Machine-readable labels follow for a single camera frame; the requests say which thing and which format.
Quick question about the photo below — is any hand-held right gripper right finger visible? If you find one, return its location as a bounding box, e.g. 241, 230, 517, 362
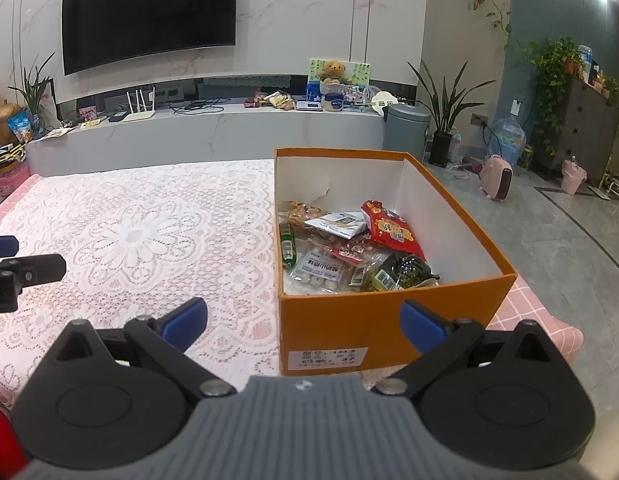
376, 299, 553, 397

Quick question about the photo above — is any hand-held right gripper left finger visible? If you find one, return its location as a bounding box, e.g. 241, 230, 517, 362
53, 296, 236, 399

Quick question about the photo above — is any dark green snack packet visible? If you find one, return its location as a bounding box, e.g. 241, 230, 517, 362
373, 254, 441, 292

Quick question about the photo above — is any clear packet with barcode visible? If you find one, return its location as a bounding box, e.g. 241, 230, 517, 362
348, 254, 391, 292

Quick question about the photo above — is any orange cardboard box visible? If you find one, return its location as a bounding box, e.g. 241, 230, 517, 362
274, 147, 518, 377

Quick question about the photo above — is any red yellow snack packet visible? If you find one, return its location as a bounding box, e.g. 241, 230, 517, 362
361, 199, 427, 262

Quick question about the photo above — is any red-brown printed clear packet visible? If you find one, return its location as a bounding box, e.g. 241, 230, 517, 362
328, 239, 376, 264

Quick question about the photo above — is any clear packet of white balls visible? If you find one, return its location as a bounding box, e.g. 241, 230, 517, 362
283, 247, 356, 296

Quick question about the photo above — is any green tube snack packet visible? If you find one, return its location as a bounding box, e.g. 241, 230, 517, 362
278, 222, 297, 269

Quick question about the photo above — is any white packet with orange sticks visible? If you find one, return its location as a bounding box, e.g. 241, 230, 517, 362
304, 212, 369, 239

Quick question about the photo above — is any brown gold snack packet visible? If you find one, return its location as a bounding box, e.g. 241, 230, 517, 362
281, 201, 326, 224

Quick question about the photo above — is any pink storage box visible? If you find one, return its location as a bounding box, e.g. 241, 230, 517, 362
0, 161, 32, 197

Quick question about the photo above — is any yellow black striped bag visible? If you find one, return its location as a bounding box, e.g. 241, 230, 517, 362
0, 143, 28, 167

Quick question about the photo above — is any blue printed bag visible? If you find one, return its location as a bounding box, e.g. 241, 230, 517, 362
8, 112, 35, 144

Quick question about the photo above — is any brown gourd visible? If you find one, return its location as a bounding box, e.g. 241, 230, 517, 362
0, 101, 21, 149

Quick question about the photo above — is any red cloth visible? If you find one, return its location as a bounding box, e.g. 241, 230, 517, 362
0, 399, 26, 477

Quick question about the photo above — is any grassy potted plant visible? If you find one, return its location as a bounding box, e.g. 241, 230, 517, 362
8, 51, 56, 137

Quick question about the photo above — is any pink space heater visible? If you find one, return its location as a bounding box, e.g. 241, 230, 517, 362
477, 154, 515, 203

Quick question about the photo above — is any white marble television console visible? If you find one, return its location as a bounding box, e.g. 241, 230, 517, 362
26, 104, 391, 179

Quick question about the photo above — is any white router with antennas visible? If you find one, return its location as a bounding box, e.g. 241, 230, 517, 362
122, 87, 157, 123

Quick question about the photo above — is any grey trash can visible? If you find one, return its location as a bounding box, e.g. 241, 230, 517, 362
381, 102, 432, 164

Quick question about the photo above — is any pink bucket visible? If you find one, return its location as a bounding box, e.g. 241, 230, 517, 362
560, 157, 589, 195

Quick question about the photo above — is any long-leaf potted plant black pot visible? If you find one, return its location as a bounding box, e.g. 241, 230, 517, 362
407, 59, 496, 169

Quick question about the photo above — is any pile of snack bags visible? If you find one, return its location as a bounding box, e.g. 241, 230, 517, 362
243, 90, 297, 112

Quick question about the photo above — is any grey drawer cabinet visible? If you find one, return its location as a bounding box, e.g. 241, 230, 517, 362
563, 74, 619, 182

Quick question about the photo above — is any brown teddy bear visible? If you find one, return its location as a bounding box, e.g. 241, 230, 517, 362
319, 59, 345, 85

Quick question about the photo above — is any black flat television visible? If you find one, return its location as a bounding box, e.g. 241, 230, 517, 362
61, 0, 239, 77

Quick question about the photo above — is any trailing green vine plant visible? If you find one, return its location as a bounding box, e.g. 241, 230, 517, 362
521, 36, 586, 157

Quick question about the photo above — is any row of small bottles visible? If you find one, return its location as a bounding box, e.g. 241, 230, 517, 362
576, 44, 609, 92

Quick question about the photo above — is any black cables bundle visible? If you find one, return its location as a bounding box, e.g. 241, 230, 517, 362
170, 99, 226, 116

